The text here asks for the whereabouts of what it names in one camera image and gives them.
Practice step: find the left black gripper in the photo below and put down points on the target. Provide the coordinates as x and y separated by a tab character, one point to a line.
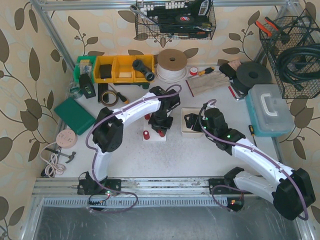
160	122

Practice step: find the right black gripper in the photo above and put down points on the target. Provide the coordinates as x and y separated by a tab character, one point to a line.
198	120

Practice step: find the large red spring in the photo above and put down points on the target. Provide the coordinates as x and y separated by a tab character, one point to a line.
147	117
162	133
146	135

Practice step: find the white spring tray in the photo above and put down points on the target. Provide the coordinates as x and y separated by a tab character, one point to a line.
187	132

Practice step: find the white peg base plate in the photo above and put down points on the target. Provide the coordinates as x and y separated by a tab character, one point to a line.
154	136

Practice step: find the brown tape roll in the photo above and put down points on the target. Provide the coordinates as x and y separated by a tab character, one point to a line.
109	98

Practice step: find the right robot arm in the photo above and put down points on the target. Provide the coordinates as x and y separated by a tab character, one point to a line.
289	190

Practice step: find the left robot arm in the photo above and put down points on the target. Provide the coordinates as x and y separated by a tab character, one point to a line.
106	135

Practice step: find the orange black screwdriver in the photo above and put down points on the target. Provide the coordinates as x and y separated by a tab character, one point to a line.
121	96

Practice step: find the grey pipe fitting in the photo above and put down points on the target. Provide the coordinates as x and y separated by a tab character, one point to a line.
139	66

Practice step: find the white work glove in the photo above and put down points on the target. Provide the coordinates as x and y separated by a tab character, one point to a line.
207	82

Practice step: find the red white tape roll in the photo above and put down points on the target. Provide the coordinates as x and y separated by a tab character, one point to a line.
193	71

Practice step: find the small yellow black screwdriver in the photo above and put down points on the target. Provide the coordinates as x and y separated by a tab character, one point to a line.
252	133

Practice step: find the yellow bin with pipe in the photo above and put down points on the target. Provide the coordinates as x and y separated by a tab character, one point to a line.
149	61

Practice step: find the black brush block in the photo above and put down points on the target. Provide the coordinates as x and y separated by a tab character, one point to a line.
230	68

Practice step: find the yellow bin with card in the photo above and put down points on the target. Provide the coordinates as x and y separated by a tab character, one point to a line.
123	71

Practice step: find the black ribbed block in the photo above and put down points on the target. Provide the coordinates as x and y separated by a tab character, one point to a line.
101	87

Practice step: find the black foam disc spool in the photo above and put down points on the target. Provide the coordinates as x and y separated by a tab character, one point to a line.
249	74

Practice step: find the yellow bin with black box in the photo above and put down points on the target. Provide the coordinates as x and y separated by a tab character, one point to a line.
102	73

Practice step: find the teal clear toolbox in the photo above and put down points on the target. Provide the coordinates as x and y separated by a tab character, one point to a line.
268	111

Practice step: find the black green meter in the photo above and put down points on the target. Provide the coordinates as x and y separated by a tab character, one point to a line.
86	86

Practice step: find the green plastic case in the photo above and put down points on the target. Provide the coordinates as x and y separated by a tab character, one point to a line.
74	116

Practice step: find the clear glass jar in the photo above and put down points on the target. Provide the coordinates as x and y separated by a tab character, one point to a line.
74	90

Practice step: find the green storage bin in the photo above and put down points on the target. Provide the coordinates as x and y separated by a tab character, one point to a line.
84	65

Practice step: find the round beige power socket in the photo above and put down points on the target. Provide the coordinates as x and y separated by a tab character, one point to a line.
66	139

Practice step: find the small hammer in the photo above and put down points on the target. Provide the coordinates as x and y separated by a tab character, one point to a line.
70	157

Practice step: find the black tape roll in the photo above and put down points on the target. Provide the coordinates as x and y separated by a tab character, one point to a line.
184	20

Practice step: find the silver wrench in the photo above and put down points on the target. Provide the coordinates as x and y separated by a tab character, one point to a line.
134	9

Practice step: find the red handled tool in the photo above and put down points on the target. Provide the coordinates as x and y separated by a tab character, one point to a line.
237	95

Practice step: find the white cable spool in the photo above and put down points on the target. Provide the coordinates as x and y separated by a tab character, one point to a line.
171	66

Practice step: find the centre wire basket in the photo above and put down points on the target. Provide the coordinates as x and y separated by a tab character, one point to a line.
166	20

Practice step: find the wire basket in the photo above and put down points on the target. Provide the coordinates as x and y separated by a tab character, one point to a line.
166	20
294	56

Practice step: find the aluminium front rail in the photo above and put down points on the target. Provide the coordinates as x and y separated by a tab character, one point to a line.
141	186

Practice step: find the orange handled pliers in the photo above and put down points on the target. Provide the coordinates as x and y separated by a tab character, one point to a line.
264	27

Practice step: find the right wire basket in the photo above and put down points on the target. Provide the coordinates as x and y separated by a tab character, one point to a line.
294	56

